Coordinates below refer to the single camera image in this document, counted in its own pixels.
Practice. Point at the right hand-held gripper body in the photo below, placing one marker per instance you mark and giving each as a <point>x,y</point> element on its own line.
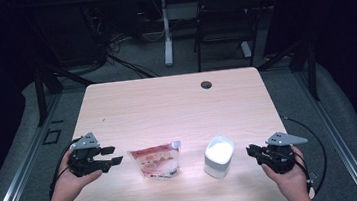
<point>279,158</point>

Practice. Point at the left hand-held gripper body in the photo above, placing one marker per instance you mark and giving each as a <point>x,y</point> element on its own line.
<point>85,162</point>

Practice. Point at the white lidded container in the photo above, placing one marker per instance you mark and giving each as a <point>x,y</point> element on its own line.
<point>219,158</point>

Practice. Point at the red and white spouted pouch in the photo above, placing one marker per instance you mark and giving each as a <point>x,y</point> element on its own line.
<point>157,161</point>

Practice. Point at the person's right hand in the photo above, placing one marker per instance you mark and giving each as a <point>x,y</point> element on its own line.
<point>294,182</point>

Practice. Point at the person's left hand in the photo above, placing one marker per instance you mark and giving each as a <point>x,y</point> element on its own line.
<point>66,189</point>

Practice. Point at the grey tape strip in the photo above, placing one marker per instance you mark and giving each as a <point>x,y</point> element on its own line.
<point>313,175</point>

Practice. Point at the black round table grommet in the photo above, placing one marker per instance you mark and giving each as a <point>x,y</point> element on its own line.
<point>206,85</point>

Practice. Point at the black metal stand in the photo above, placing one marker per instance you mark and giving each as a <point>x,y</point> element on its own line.
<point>311,73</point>
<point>40,95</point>

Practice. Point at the white desk leg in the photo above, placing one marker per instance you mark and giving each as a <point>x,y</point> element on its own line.
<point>246,49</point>

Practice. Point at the black folding chair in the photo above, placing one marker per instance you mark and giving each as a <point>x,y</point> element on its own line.
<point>229,11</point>

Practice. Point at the aluminium floor rail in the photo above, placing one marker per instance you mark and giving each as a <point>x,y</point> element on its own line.
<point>342,150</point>
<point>14,184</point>

